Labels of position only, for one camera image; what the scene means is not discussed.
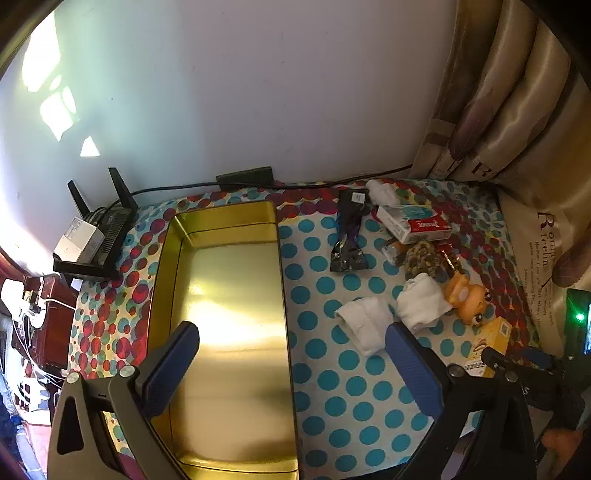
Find white power strip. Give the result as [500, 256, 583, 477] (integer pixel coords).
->
[0, 278, 48, 334]

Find black cable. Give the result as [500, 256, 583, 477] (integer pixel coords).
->
[129, 162, 414, 197]

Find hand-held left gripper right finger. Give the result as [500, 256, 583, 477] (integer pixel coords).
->
[385, 322, 539, 480]

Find red wooden cabinet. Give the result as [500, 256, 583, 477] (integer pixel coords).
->
[0, 248, 78, 372]

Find white network device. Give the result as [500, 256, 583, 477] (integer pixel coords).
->
[54, 216, 106, 265]

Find yellow cardboard box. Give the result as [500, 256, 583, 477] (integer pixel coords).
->
[470, 316, 514, 378]

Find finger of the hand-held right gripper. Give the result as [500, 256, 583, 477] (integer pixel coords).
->
[481, 347, 527, 376]
[526, 348, 563, 374]

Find gold metal tin box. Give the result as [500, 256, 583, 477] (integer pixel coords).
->
[147, 200, 301, 480]

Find white rolled sock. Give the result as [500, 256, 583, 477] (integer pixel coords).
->
[334, 296, 394, 357]
[396, 272, 452, 334]
[366, 179, 399, 206]

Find person's right hand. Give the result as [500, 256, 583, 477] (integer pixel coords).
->
[542, 428, 585, 470]

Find black power adapter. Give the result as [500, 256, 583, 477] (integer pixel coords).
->
[216, 166, 274, 191]

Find black snack packet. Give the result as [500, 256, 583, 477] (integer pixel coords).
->
[330, 188, 370, 273]

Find polka dot tablecloth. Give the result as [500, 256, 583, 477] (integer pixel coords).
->
[69, 178, 546, 480]

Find black router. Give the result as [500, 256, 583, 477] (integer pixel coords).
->
[52, 167, 139, 280]

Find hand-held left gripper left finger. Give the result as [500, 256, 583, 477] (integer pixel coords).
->
[46, 320, 201, 480]

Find red and white box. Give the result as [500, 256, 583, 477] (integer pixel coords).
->
[376, 204, 454, 245]

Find orange toy figure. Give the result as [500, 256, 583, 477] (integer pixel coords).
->
[444, 271, 491, 328]

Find beige printed curtain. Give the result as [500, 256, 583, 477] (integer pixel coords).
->
[410, 0, 591, 354]

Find small clear yellow bottle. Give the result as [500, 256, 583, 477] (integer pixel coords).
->
[382, 240, 409, 267]

